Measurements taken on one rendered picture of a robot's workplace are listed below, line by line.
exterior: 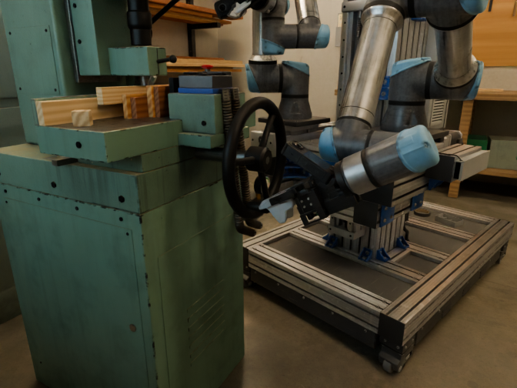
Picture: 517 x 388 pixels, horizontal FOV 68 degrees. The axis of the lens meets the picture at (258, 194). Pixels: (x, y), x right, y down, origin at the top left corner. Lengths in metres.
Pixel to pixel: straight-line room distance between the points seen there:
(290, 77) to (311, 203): 0.94
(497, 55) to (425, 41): 2.30
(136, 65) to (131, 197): 0.36
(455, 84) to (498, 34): 2.79
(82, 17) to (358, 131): 0.74
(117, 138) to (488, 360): 1.48
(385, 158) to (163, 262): 0.57
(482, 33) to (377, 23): 3.14
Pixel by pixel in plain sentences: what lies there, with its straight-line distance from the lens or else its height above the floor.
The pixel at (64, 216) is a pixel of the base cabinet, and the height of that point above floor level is 0.66.
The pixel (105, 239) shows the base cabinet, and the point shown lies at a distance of 0.98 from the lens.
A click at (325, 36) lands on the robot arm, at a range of 1.34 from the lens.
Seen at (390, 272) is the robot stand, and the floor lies 0.22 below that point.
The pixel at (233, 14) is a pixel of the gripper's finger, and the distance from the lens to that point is 1.10.
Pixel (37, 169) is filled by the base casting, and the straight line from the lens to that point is 1.12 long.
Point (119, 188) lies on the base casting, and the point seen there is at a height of 0.76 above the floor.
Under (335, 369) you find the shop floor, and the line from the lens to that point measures 1.51.
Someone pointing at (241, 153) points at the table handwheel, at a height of 0.82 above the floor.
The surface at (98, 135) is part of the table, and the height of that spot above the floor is 0.89.
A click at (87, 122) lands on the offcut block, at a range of 0.88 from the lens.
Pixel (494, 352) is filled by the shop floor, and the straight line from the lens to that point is 1.79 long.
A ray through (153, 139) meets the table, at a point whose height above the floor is 0.87.
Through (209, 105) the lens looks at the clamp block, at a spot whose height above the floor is 0.94.
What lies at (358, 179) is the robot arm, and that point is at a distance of 0.69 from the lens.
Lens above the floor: 1.01
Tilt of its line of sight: 18 degrees down
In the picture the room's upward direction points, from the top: straight up
